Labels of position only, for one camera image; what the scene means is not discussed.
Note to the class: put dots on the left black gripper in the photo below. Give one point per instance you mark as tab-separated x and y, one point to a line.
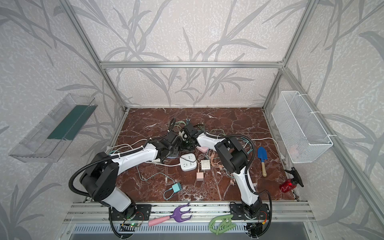
172	136

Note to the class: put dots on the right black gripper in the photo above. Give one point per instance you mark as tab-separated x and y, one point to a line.
188	130

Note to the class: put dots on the white power socket block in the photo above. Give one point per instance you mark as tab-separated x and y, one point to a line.
188	162

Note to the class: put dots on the white charger plug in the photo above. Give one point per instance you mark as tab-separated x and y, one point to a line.
205	165

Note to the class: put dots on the teal charger plug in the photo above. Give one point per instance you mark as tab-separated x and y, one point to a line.
176	187

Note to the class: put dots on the pink charger plug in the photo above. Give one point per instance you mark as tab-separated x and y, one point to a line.
200	176

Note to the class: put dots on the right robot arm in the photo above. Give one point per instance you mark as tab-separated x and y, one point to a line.
237	153

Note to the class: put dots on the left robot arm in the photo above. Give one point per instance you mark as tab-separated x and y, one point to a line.
97	179

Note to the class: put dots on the pink power socket block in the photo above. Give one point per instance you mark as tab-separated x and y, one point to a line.
202	149

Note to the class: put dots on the purple pink hand rake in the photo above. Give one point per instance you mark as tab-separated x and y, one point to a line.
177	215

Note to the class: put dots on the green plastic clip tool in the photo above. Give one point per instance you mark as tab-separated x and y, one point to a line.
221	224

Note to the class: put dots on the red spray bottle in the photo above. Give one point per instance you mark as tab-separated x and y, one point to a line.
291	183

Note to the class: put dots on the white wire mesh basket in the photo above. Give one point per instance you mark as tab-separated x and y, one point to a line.
303	135

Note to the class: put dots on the clear plastic wall shelf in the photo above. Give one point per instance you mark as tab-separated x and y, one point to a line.
47	142

